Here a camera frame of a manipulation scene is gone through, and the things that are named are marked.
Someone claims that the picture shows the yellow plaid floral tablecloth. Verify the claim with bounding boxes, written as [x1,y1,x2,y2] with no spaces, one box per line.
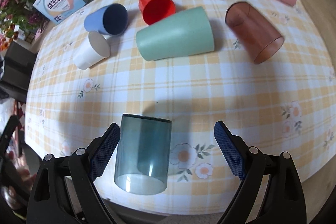
[25,0,335,214]

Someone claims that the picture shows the teal transparent plastic cup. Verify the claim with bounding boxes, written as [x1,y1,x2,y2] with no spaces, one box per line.
[114,114,172,196]

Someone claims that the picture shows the red plastic cup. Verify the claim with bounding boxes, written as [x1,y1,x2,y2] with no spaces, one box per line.
[138,0,176,25]

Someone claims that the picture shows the white plastic cup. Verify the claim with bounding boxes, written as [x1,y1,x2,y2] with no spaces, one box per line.
[73,31,111,71]

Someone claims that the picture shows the pink flower bouquet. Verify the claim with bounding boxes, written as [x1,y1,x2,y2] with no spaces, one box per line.
[1,0,47,51]

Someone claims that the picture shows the brown transparent plastic cup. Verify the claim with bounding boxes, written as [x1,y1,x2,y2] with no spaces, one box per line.
[225,1,285,64]

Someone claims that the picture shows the blue plastic cup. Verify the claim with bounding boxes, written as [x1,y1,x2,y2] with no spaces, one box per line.
[84,3,128,36]

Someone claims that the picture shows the green plastic cup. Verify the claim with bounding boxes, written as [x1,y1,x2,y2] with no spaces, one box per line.
[136,6,215,61]

